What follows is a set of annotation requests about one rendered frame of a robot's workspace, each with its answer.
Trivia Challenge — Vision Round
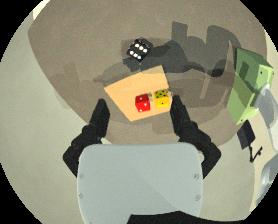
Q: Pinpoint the yellow die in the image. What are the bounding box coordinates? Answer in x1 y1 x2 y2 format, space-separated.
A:
154 90 169 108

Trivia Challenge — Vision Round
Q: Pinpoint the tan flat mat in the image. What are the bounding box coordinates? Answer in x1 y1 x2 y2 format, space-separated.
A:
104 65 172 121

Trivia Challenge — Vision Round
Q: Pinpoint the red die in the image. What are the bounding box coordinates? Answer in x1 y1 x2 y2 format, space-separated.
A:
135 94 151 112

